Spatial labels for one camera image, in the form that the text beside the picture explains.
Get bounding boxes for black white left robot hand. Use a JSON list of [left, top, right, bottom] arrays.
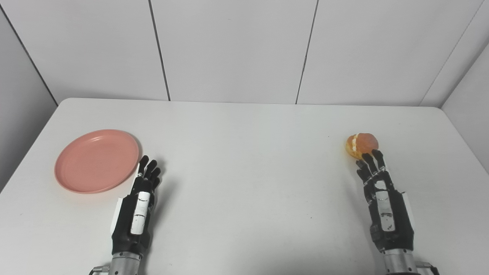
[[110, 155, 162, 257]]

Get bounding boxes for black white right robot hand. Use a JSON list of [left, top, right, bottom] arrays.
[[356, 149, 415, 253]]

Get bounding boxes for cream puff pastry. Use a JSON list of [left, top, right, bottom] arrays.
[[346, 133, 379, 160]]

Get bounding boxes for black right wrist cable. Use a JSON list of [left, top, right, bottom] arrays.
[[416, 261, 440, 275]]

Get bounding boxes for pink round plate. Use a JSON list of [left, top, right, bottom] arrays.
[[54, 129, 140, 194]]

